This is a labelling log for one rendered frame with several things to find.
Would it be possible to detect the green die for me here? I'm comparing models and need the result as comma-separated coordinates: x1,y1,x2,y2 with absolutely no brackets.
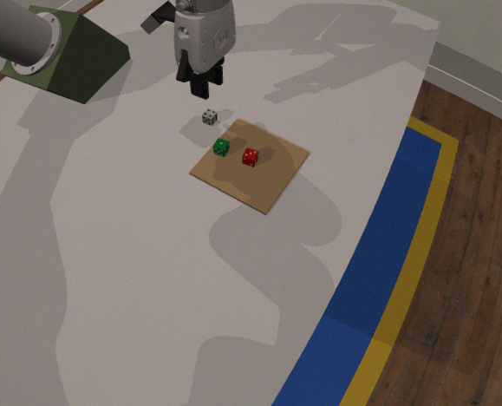
213,138,230,157

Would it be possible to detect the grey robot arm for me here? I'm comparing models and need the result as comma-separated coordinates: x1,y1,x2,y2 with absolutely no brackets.
0,0,230,76

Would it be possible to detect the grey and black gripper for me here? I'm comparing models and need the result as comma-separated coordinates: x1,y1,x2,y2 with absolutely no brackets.
174,0,236,100

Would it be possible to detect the brown square mat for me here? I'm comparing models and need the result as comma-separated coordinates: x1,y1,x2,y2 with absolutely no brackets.
189,118,310,215

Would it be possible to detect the red die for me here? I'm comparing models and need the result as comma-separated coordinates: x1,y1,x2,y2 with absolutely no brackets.
243,148,258,167

